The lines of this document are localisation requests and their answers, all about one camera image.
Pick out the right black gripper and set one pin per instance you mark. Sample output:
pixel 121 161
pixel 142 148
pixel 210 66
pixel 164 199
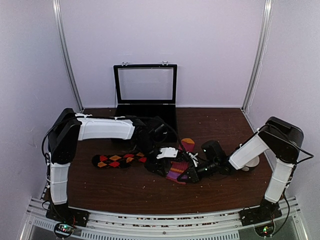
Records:
pixel 194 176

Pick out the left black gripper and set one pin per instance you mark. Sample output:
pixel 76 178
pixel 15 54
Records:
pixel 154 166

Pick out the maroon purple striped sock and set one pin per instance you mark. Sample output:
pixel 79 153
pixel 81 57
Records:
pixel 177 168

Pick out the black red orange argyle sock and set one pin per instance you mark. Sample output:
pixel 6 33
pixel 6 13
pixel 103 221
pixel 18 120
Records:
pixel 118 161

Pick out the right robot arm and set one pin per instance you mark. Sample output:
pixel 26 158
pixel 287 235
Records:
pixel 276 138

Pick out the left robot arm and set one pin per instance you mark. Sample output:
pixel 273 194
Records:
pixel 71 127

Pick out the white and navy bowl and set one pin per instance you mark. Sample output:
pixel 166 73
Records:
pixel 251 165

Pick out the black display box with lid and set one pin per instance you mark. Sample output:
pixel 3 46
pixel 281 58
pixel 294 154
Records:
pixel 148 90

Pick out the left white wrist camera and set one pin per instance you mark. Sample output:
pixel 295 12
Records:
pixel 167 152

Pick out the front aluminium rail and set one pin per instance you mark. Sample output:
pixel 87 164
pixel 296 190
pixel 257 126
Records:
pixel 219 225

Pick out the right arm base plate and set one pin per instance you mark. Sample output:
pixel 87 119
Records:
pixel 252 216

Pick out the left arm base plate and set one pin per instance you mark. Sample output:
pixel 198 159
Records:
pixel 71 216

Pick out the left aluminium frame post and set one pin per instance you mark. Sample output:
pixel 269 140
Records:
pixel 66 56

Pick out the aluminium frame post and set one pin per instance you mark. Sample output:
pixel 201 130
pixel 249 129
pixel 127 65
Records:
pixel 66 56
pixel 261 47

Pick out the right aluminium frame post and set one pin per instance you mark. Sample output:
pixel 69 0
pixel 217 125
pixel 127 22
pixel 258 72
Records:
pixel 261 47

